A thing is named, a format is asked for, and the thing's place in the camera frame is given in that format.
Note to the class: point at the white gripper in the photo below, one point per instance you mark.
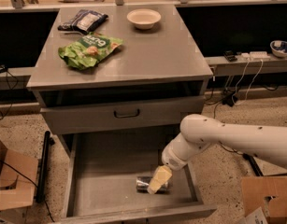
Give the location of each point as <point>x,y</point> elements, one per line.
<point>173,160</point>

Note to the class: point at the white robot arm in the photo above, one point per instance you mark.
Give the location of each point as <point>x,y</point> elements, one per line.
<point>197,132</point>

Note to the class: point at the grey upper drawer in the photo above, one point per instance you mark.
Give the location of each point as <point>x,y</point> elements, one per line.
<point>99,117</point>

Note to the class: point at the open grey lower drawer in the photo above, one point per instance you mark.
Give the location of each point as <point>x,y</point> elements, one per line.
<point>104,167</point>

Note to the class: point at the grey drawer cabinet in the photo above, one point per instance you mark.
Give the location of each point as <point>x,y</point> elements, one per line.
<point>160,63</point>

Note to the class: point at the black pole on floor right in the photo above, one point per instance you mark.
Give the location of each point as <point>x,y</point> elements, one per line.
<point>253,164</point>

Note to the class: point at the black pole on floor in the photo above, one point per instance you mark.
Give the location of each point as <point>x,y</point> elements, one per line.
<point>253,164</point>
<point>47,142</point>

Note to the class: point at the black power adapter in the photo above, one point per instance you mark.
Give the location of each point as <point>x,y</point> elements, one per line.
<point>229,100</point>

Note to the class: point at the right cardboard box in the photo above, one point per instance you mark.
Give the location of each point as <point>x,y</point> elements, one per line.
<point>268,193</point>

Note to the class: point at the cardboard box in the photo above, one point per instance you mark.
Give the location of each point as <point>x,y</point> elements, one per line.
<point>17,177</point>
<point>268,193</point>

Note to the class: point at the black pole on floor left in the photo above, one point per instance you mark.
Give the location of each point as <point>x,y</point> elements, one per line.
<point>47,142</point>

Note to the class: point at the small black device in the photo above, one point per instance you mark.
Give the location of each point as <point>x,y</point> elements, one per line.
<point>230,56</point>

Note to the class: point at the green chip bag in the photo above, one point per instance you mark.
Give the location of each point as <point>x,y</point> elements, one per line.
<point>89,50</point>

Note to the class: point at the left cardboard box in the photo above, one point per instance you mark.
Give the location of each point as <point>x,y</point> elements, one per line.
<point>17,177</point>

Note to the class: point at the white power strip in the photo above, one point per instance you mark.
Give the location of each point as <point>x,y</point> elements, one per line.
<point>256,55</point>

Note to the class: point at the white paper bowl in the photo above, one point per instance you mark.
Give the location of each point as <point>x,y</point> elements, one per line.
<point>143,19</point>

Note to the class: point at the dark blue snack bag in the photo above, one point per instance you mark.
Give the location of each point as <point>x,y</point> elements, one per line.
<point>84,21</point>

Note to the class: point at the blue white bowl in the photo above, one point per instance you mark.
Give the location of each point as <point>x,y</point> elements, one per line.
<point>279,48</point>

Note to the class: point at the black drawer handle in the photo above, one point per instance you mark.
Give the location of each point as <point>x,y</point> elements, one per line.
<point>126,115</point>

